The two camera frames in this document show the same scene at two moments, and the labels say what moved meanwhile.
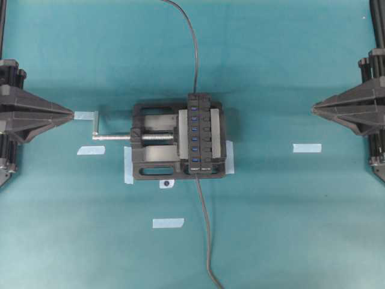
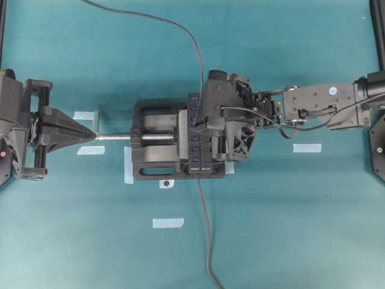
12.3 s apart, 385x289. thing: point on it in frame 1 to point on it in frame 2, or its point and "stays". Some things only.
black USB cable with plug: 195,41 to 166,22
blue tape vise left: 128,169 stays
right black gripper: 363,108 to 255,110
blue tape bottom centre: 168,223 stays
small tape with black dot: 166,183 stays
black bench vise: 159,141 stays
